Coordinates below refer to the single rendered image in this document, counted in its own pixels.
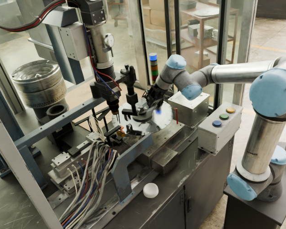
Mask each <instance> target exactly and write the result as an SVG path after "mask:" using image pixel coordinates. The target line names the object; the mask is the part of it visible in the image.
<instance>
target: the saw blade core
mask: <svg viewBox="0 0 286 229"><path fill-rule="evenodd" d="M145 102H146V99H145V98H141V99H138V103H136V106H140V105H143V104H144V103H145ZM163 102H164V103H163V105H162V107H161V108H158V109H156V110H154V111H153V115H152V117H151V118H150V119H148V120H146V121H136V120H134V119H133V118H132V115H131V116H130V117H131V119H130V120H129V121H126V120H125V119H124V115H123V114H122V110H123V109H132V108H131V105H130V104H128V103H125V104H123V105H121V106H120V107H119V117H120V123H119V121H117V116H118V114H117V116H116V115H113V116H112V124H113V126H114V127H116V126H118V125H121V126H123V127H124V129H122V130H121V131H120V132H122V133H124V134H128V135H136V136H141V135H144V133H145V135H147V134H148V132H150V133H152V134H153V133H156V132H158V131H160V130H162V129H164V128H165V127H167V126H168V125H169V124H170V123H171V121H172V119H173V116H174V112H173V109H172V107H171V106H170V105H169V104H168V103H167V102H165V101H163ZM118 120H119V119H118Z"/></svg>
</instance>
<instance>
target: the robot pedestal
mask: <svg viewBox="0 0 286 229"><path fill-rule="evenodd" d="M281 181H282V186H283V191H282V194H281V196H280V198H279V199H277V200H275V201H271V202H265V201H261V200H258V199H256V198H254V199H253V200H251V201H247V200H244V199H242V198H240V197H239V196H237V195H236V194H235V193H234V192H233V191H232V190H231V188H230V187H229V185H227V186H226V188H225V189H224V190H223V193H224V194H225V195H227V196H228V198H227V207H226V213H225V220H224V227H223V228H222V229H280V228H281V226H282V224H283V222H284V220H285V218H286V175H283V176H282V179H281Z"/></svg>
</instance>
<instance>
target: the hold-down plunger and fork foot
mask: <svg viewBox="0 0 286 229"><path fill-rule="evenodd" d="M131 108H132V109H123V110H122V114H123V115H124V119H125V120H126V121H128V119H127V115H128V117H129V118H130V119H131V117H130V116H131V115H132V116H138V115H139V110H136V105H132V106H131Z"/></svg>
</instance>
